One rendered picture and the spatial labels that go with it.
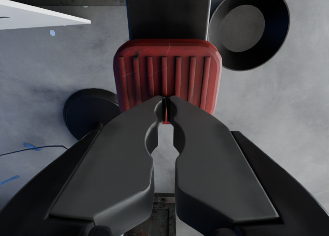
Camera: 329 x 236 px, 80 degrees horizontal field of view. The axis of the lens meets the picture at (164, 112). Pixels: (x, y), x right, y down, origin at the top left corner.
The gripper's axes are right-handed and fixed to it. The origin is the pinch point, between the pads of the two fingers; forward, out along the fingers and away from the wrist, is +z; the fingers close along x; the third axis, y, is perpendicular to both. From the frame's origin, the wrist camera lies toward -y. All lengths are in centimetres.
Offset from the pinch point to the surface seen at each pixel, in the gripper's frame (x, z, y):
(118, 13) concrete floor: -20, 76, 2
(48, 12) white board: -32, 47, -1
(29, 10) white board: -32, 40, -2
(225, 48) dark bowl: 24, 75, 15
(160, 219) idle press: -5, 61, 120
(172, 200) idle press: 3, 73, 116
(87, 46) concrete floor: -35, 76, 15
